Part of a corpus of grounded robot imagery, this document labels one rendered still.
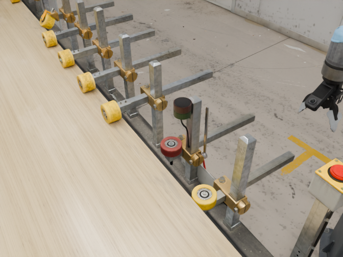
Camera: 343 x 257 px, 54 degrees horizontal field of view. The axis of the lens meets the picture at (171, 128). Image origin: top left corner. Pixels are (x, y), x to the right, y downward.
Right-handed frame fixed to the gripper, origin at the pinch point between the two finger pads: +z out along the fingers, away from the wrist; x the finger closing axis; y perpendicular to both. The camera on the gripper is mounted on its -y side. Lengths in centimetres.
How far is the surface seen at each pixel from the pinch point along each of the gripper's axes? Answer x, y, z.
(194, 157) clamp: 19.6, -42.5, 7.2
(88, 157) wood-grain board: 41, -74, 4
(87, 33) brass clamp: 118, -33, -2
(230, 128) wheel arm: 23.6, -19.5, 8.1
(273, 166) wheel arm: -0.9, -22.7, 8.1
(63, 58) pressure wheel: 100, -55, -3
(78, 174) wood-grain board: 36, -80, 4
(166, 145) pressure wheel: 28, -49, 3
